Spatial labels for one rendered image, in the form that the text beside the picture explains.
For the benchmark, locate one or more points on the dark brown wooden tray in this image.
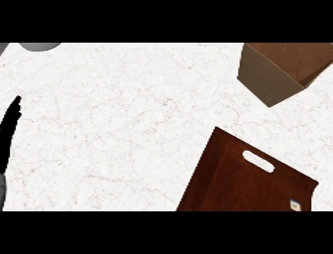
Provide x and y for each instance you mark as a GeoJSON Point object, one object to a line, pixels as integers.
{"type": "Point", "coordinates": [245, 182]}

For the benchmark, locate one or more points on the brown cardboard box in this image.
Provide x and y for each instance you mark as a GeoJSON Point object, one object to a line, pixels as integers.
{"type": "Point", "coordinates": [277, 67]}

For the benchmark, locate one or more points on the grey round object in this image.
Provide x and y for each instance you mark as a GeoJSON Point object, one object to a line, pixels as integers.
{"type": "Point", "coordinates": [38, 46]}

